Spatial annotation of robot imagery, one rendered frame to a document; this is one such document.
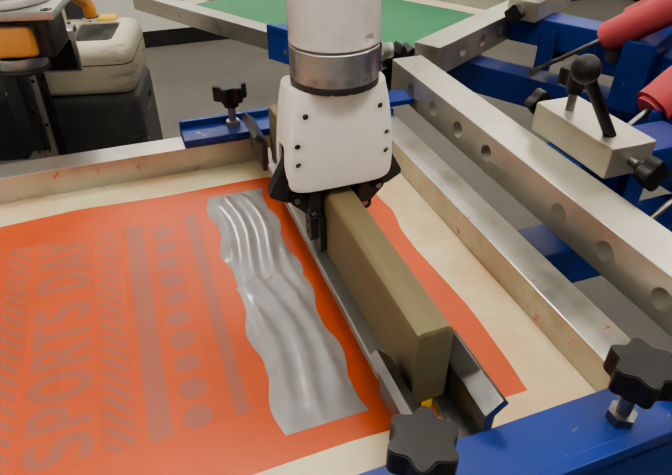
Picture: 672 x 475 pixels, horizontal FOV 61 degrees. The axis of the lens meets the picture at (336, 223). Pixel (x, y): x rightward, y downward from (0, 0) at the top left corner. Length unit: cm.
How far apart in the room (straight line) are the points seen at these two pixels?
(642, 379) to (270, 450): 26
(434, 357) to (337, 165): 19
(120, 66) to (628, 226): 120
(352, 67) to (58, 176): 45
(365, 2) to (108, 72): 111
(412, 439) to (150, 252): 40
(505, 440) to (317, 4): 33
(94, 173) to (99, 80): 74
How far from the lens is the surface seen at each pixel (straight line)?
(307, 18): 45
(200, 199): 74
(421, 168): 72
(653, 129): 79
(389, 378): 42
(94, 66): 151
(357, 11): 45
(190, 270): 63
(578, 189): 63
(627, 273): 58
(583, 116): 70
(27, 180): 80
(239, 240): 65
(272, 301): 57
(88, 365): 56
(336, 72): 46
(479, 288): 61
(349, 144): 50
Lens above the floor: 135
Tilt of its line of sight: 36 degrees down
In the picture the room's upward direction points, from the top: straight up
